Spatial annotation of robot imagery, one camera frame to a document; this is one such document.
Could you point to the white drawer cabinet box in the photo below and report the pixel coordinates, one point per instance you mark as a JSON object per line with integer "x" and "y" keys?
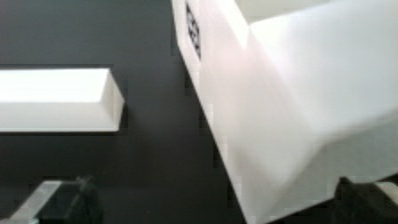
{"x": 292, "y": 61}

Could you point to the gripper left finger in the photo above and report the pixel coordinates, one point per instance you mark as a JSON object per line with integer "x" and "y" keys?
{"x": 63, "y": 203}

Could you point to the white border bar left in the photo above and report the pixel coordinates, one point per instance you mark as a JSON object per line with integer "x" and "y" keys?
{"x": 59, "y": 100}

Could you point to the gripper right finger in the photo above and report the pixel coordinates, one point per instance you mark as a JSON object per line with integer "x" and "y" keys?
{"x": 365, "y": 202}

